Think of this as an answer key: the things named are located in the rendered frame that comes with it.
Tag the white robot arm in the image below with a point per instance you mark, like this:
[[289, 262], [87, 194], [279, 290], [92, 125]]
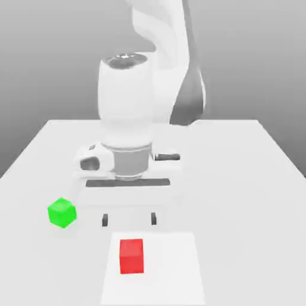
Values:
[[124, 95]]

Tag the small green cube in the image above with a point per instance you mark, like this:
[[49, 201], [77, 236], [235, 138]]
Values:
[[62, 213]]

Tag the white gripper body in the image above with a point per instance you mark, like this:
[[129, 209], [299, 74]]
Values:
[[128, 194]]

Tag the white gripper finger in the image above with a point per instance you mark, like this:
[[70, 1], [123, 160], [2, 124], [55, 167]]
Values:
[[153, 218], [104, 220]]

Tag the small red cube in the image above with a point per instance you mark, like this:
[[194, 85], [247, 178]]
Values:
[[131, 257]]

